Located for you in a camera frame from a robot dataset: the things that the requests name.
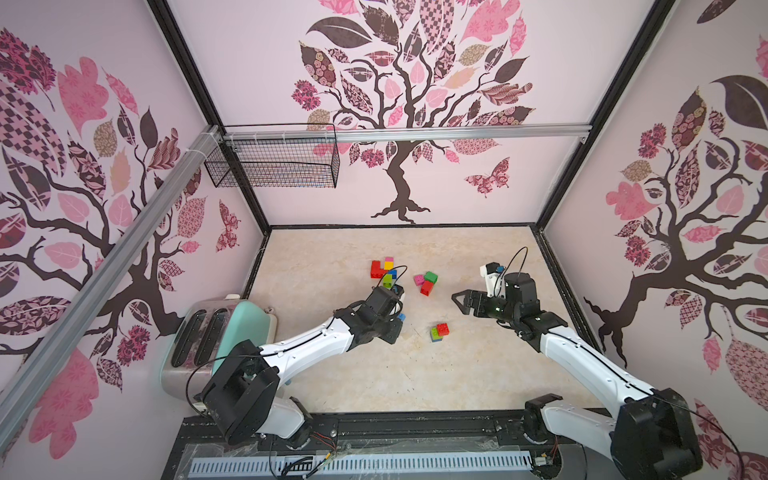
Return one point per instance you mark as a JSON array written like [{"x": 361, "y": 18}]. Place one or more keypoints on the dark green lego brick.
[{"x": 431, "y": 276}]

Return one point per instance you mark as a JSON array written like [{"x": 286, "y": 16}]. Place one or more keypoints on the aluminium frame bar back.
[{"x": 408, "y": 133}]

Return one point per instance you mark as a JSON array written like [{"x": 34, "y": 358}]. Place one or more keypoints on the white slotted cable duct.
[{"x": 359, "y": 464}]

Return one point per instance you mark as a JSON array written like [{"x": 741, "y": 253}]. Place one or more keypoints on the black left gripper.
[{"x": 391, "y": 337}]

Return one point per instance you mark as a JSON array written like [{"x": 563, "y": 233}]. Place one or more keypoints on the mint green toaster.
[{"x": 208, "y": 332}]

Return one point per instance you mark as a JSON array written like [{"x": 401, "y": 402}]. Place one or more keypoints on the long red lego brick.
[{"x": 376, "y": 270}]

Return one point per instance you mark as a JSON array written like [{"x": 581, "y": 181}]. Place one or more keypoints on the tall red lego brick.
[{"x": 427, "y": 288}]

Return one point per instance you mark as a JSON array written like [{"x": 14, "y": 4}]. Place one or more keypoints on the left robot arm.
[{"x": 241, "y": 396}]

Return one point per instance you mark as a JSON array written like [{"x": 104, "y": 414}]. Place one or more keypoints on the red square lego brick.
[{"x": 443, "y": 329}]

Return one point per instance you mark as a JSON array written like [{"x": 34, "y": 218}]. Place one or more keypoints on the black wire basket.
[{"x": 289, "y": 155}]

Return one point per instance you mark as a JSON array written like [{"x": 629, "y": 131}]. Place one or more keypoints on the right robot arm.
[{"x": 647, "y": 433}]

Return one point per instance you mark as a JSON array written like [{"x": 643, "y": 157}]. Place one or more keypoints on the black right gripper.
[{"x": 480, "y": 302}]

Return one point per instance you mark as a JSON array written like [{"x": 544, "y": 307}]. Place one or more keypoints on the aluminium frame bar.
[
  {"x": 45, "y": 362},
  {"x": 408, "y": 133}
]

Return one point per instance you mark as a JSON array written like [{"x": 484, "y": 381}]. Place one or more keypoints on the aluminium frame bar left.
[{"x": 45, "y": 362}]

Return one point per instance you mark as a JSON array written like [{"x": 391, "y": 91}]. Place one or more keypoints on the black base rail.
[{"x": 398, "y": 432}]

